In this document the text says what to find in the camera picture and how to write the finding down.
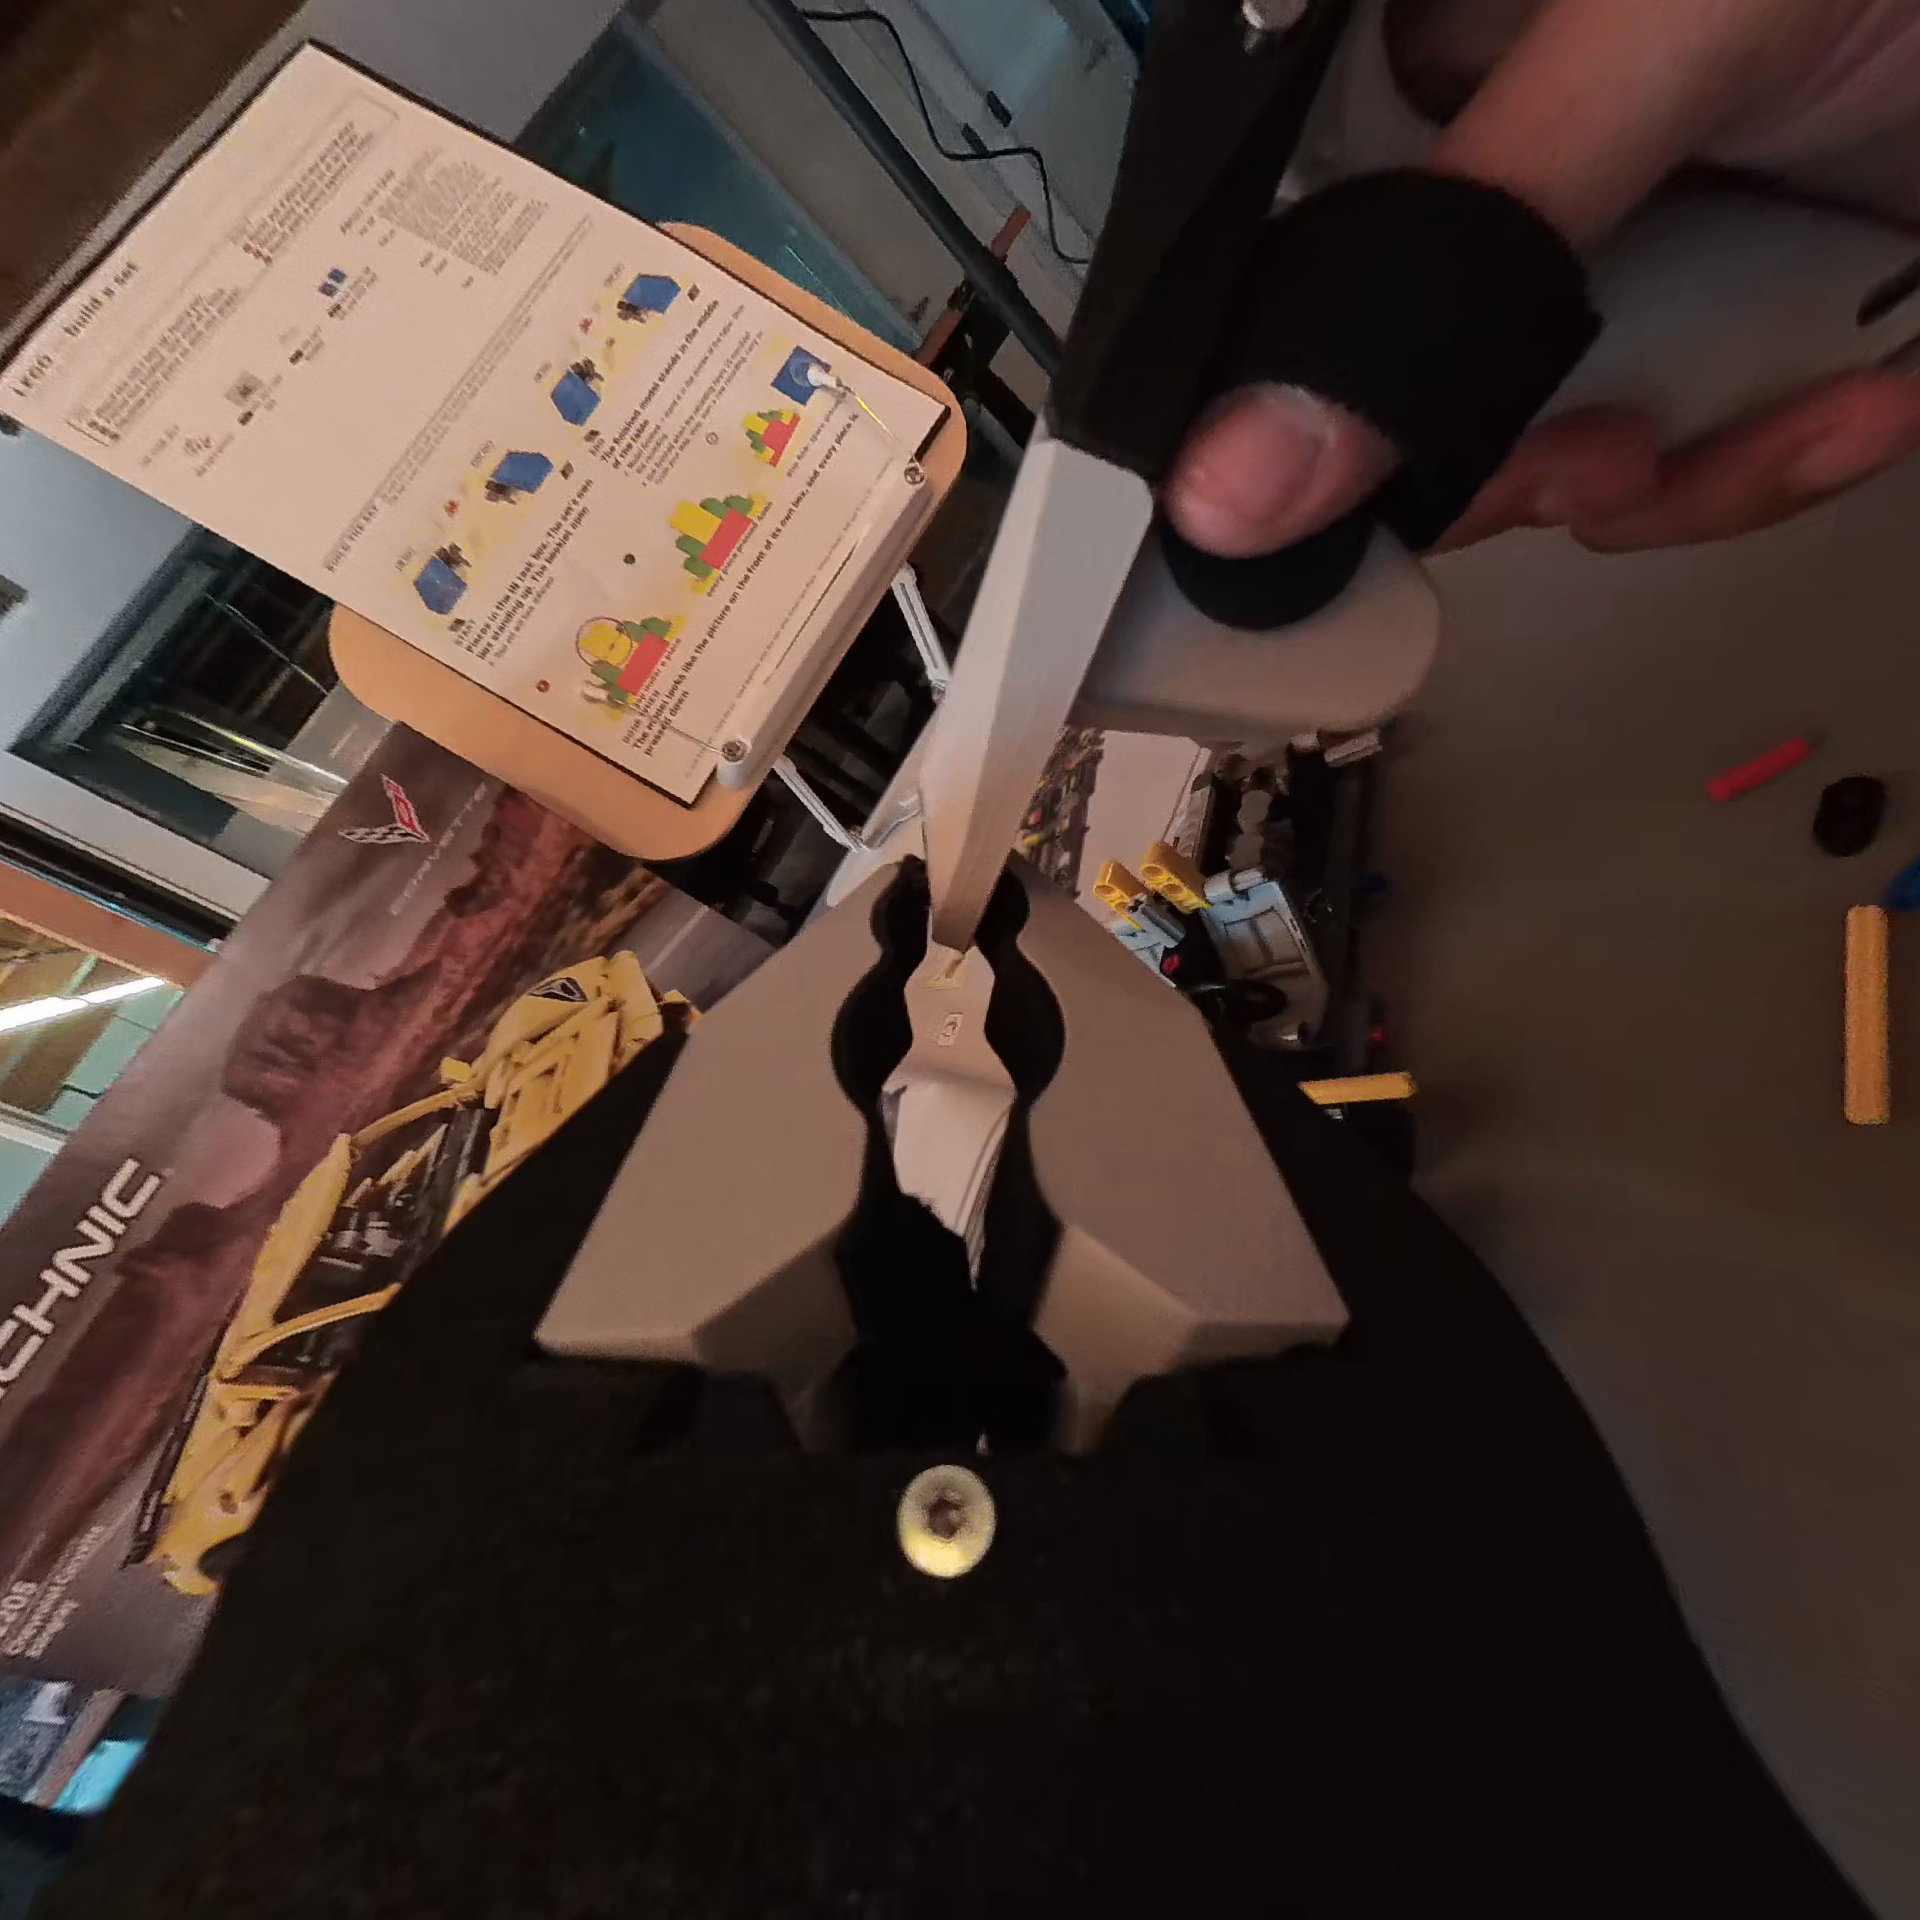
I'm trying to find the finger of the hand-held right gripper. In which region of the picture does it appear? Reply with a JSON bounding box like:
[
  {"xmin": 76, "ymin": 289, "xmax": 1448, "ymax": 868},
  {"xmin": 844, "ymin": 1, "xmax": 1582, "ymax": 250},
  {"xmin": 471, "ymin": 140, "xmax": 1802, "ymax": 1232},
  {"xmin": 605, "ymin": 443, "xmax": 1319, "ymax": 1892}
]
[{"xmin": 918, "ymin": 434, "xmax": 1158, "ymax": 953}]

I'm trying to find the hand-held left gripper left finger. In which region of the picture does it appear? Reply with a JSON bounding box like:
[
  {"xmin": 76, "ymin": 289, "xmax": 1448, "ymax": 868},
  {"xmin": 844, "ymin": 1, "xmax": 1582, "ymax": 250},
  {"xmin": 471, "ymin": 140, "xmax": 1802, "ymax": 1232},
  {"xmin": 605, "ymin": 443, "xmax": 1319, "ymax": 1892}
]
[{"xmin": 538, "ymin": 857, "xmax": 992, "ymax": 1454}]

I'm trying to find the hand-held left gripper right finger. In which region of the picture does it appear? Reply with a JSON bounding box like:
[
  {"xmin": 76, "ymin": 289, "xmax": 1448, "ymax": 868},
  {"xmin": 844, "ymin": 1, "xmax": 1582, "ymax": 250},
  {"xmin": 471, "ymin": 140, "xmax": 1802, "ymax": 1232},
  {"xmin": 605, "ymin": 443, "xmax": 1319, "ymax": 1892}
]
[{"xmin": 976, "ymin": 861, "xmax": 1353, "ymax": 1454}]

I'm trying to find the lego car model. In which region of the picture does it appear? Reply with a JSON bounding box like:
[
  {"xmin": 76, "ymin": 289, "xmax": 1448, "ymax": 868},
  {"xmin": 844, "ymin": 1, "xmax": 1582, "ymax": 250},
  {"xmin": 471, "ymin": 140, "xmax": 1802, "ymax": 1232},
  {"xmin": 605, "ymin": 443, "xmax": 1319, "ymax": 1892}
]
[{"xmin": 1102, "ymin": 722, "xmax": 1420, "ymax": 1057}]

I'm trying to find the lego instruction booklet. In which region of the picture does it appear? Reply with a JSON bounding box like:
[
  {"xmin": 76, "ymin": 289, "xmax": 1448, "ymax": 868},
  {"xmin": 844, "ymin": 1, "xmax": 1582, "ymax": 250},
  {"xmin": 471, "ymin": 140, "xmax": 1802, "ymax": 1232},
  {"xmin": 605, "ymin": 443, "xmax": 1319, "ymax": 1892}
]
[{"xmin": 882, "ymin": 726, "xmax": 1203, "ymax": 1247}]

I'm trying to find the printed lego set box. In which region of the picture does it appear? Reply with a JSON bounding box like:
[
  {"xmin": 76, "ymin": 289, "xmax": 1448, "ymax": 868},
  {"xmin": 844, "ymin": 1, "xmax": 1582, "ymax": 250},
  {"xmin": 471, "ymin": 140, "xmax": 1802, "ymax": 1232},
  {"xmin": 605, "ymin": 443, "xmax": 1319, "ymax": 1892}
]
[{"xmin": 0, "ymin": 719, "xmax": 798, "ymax": 1816}]

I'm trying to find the person's right hand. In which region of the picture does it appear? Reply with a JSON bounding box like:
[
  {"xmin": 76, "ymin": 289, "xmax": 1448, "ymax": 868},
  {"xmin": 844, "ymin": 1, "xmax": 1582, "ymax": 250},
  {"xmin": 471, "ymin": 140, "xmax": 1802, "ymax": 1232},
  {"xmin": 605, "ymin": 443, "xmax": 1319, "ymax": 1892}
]
[{"xmin": 1167, "ymin": 0, "xmax": 1920, "ymax": 560}]

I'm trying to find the printed instruction sheet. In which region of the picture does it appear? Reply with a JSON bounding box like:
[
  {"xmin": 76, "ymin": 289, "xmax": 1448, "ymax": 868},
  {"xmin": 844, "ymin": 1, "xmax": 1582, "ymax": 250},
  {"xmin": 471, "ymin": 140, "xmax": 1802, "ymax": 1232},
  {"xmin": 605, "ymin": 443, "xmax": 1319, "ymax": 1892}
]
[{"xmin": 8, "ymin": 41, "xmax": 936, "ymax": 803}]

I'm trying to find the black cable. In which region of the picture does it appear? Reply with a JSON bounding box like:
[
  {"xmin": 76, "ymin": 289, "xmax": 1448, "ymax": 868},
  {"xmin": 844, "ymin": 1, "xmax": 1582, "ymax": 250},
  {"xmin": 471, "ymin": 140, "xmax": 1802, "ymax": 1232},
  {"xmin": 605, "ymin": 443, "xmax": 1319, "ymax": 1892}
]
[{"xmin": 796, "ymin": 0, "xmax": 1097, "ymax": 262}]

